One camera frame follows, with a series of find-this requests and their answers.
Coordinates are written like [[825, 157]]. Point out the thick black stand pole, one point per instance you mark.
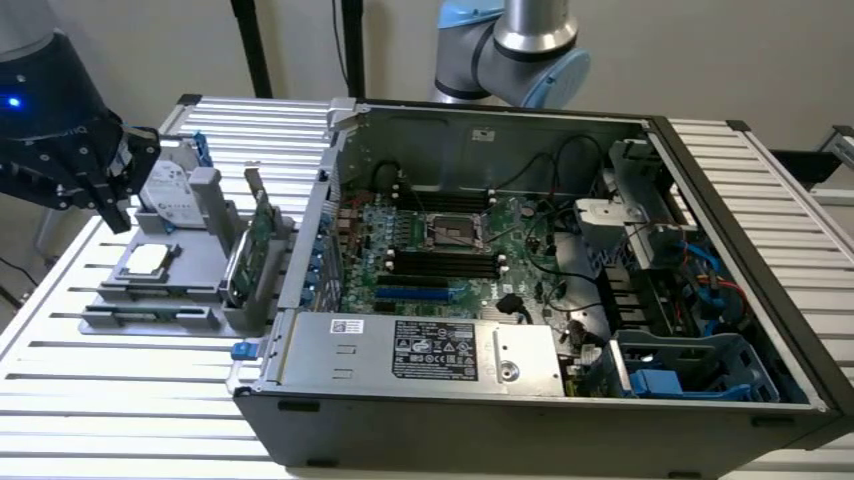
[[253, 45]]

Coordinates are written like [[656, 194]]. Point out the green graphics card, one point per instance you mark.
[[257, 235]]

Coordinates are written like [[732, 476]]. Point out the silver power supply unit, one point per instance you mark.
[[361, 360]]

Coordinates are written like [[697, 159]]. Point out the blue plastic drive cage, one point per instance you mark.
[[695, 350]]

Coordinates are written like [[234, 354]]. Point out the blue expansion slot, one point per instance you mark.
[[410, 293]]

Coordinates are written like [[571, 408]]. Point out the silver metal bracket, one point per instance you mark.
[[611, 212]]

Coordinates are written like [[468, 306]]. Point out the green motherboard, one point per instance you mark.
[[528, 240]]

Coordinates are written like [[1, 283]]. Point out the blue case latch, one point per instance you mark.
[[244, 350]]

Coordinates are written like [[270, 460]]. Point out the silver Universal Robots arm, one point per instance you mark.
[[535, 30]]

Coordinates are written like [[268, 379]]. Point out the metal CPU socket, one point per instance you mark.
[[454, 231]]

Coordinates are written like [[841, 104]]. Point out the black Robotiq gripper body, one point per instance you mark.
[[54, 125]]

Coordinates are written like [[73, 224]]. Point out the grey parts rack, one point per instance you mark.
[[208, 200]]

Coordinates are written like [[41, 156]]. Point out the black power plug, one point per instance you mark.
[[513, 306]]

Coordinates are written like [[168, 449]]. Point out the CPU chip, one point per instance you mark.
[[153, 258]]

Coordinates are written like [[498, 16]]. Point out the silver hard disk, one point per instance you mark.
[[170, 190]]

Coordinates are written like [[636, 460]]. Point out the black RAM slot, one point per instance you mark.
[[444, 209], [444, 266], [444, 260], [444, 254], [444, 204], [444, 273], [444, 198], [444, 192]]

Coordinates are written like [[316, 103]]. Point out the long black expansion slot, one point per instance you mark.
[[414, 281]]

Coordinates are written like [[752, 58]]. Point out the aluminium frame profile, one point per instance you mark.
[[837, 145]]

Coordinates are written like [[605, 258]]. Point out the short black expansion slot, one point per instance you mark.
[[388, 305]]

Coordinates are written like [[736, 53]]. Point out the grey metal disk bay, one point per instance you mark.
[[635, 170]]

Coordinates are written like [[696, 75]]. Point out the open black PC case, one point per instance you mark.
[[508, 430]]

